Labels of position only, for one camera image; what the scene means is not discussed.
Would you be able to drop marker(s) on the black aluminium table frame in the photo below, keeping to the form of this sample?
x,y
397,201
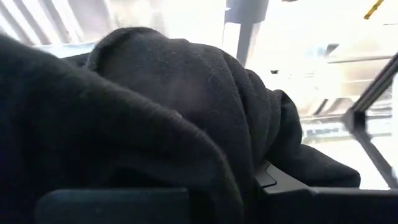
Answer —
x,y
356,121

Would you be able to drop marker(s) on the black garment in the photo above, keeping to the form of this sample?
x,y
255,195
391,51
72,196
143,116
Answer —
x,y
140,109

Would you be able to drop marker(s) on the black upright post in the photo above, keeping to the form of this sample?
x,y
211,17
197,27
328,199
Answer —
x,y
248,12

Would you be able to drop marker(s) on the yellow bar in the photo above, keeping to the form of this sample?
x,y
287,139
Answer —
x,y
373,9

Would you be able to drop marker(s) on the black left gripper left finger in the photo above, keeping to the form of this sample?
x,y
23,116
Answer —
x,y
118,208

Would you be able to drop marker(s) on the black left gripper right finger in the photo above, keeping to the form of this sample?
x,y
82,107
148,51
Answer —
x,y
289,205

